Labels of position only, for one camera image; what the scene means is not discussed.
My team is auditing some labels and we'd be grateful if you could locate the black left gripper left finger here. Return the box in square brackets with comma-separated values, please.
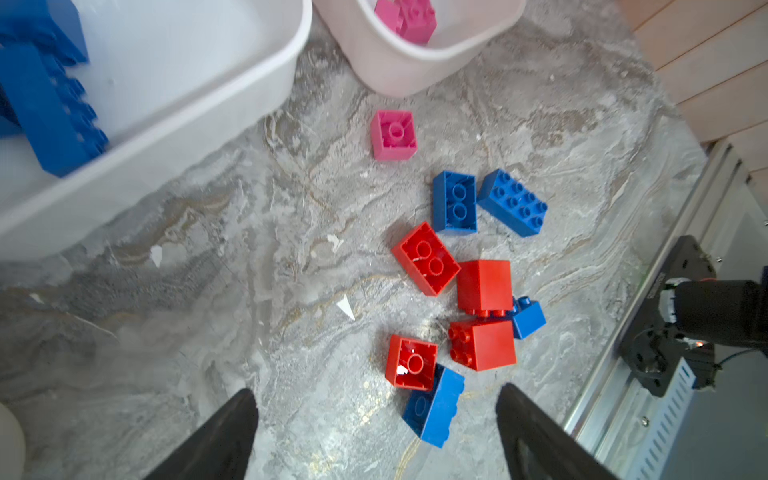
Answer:
[145, 388, 259, 480]

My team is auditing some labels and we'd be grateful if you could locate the blue long lego brick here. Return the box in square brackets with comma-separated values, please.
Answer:
[477, 169, 548, 237]
[1, 44, 109, 178]

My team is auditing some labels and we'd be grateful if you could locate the red small lego brick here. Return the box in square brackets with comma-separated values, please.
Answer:
[385, 335, 438, 392]

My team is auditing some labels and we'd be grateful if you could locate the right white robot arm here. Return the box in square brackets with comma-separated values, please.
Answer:
[659, 272, 767, 350]

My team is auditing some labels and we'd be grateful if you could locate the middle white plastic bin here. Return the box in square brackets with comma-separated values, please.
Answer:
[1, 1, 312, 261]

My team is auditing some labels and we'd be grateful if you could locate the pink lego brick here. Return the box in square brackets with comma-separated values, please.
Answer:
[371, 110, 418, 161]
[374, 0, 437, 45]

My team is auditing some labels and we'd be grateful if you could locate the blue small lego brick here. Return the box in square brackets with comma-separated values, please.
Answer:
[511, 296, 547, 340]

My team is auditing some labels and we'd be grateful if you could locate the right white plastic bin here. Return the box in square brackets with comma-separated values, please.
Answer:
[314, 1, 526, 98]

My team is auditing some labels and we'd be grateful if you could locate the white plastic bin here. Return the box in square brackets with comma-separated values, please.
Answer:
[1, 1, 312, 261]
[314, 1, 526, 98]

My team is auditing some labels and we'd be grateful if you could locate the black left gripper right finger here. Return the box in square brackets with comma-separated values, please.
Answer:
[496, 383, 615, 479]

